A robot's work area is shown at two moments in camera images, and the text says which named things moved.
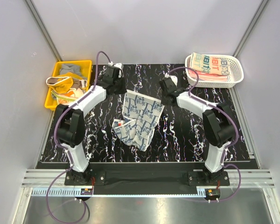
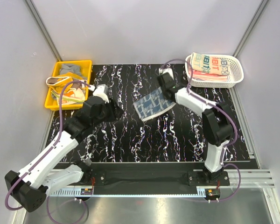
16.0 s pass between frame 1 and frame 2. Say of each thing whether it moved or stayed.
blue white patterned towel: moved
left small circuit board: stayed
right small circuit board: stayed
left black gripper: moved
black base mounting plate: stayed
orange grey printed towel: stayed
